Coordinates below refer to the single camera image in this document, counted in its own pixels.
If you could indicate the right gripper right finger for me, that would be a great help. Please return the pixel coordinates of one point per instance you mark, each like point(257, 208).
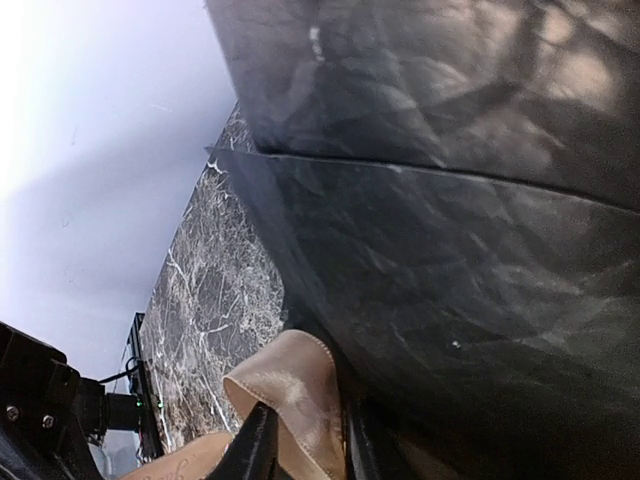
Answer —
point(367, 440)

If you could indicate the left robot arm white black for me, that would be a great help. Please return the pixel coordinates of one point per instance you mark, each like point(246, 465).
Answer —
point(99, 411)

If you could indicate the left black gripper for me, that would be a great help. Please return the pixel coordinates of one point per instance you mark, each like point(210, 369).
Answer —
point(41, 436)

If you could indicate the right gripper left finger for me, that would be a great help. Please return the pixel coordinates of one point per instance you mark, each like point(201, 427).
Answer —
point(252, 455)

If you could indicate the beige satin ribbon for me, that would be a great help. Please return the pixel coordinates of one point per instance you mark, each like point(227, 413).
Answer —
point(295, 375)

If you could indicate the black wrapping paper sheet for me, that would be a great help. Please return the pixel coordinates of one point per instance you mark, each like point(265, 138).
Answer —
point(449, 191)

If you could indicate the black front table rail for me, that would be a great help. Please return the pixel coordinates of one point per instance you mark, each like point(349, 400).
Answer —
point(140, 386)

